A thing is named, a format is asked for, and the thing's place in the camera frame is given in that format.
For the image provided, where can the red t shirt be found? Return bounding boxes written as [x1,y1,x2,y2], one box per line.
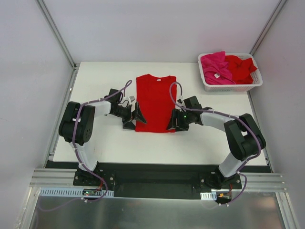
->
[225,55,257,84]
[135,74,176,133]

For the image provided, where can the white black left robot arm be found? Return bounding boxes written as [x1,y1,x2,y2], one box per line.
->
[59,89,147,187]

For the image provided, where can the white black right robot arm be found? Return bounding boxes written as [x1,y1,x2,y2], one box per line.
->
[166,96,266,189]

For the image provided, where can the pink t shirt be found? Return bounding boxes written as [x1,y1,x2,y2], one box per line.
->
[200,51,235,85]

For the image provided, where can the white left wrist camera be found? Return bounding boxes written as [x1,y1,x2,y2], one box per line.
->
[125,95,135,106]

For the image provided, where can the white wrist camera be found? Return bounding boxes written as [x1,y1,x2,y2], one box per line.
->
[125,95,135,106]
[177,95,183,107]

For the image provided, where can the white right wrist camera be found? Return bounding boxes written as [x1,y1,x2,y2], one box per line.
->
[177,95,183,107]

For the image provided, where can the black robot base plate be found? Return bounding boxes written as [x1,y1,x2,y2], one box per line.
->
[73,163,242,199]

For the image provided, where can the right white cable duct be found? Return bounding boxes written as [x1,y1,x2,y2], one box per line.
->
[200,191,217,201]

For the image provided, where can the white cable duct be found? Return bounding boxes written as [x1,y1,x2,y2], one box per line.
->
[200,191,217,201]
[40,187,114,198]

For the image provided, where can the left white cable duct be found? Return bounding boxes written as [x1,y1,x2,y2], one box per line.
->
[40,187,114,198]

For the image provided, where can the left aluminium frame post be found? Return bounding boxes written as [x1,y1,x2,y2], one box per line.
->
[35,0,77,69]

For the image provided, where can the aluminium frame post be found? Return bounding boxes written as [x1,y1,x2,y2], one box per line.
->
[250,0,288,56]
[35,0,77,69]

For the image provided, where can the right aluminium frame post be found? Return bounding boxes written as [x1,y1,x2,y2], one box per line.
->
[250,0,288,56]

